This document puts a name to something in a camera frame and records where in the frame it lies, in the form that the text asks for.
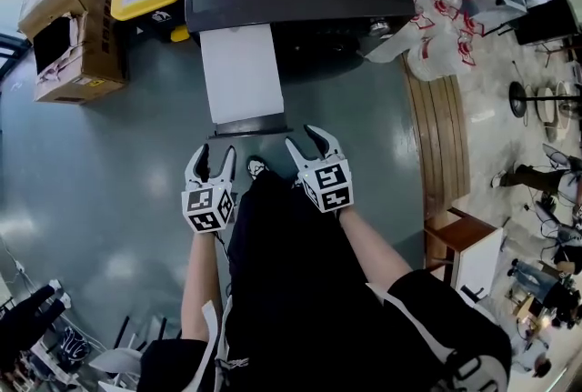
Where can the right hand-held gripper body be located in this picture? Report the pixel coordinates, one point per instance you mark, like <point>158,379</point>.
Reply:
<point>329,178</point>

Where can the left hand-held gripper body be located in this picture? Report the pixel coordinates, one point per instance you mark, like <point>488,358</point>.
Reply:
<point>200,201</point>

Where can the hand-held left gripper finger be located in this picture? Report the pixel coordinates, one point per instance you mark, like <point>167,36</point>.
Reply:
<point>228,169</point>
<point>193,169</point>

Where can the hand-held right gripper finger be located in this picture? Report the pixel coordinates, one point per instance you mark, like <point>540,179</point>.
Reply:
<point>333,147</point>
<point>302,163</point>

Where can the white pull-out drawer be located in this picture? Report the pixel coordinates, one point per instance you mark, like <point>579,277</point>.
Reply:
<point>241,76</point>

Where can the person's left forearm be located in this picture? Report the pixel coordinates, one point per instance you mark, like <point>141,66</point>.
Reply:
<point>200,290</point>

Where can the person's right forearm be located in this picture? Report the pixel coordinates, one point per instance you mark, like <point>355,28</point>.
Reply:
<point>370,249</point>

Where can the person's left shoe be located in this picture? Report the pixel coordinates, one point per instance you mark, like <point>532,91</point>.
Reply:
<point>257,167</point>

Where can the person's black clothing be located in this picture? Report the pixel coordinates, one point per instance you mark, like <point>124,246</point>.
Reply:
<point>282,267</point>

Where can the wooden slatted platform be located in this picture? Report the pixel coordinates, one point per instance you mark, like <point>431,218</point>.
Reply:
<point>441,131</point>

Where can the pile of clear water jugs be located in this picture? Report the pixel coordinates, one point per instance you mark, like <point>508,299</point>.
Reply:
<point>436,44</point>

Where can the pale pink cloth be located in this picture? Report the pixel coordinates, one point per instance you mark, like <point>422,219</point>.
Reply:
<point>75,49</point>

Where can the white cabinet with wooden top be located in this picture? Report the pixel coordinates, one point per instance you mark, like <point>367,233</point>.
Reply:
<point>477,263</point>

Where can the black round-base stand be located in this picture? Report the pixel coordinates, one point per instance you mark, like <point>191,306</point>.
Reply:
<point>518,99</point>

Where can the black printed bag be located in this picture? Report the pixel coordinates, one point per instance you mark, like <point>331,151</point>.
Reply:
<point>73,347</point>

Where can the white round stool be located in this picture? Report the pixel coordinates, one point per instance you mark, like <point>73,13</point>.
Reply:
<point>557,113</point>

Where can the black flat monitor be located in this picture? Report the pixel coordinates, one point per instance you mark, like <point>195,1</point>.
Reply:
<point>548,19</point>

